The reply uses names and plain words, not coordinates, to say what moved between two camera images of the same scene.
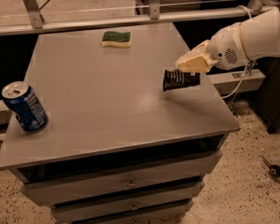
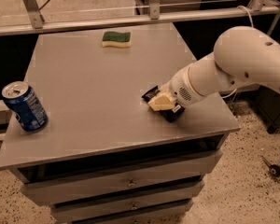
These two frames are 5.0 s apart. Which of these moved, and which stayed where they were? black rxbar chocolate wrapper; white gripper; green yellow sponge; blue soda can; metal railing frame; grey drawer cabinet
Moved: white gripper; black rxbar chocolate wrapper
Stayed: green yellow sponge; blue soda can; metal railing frame; grey drawer cabinet
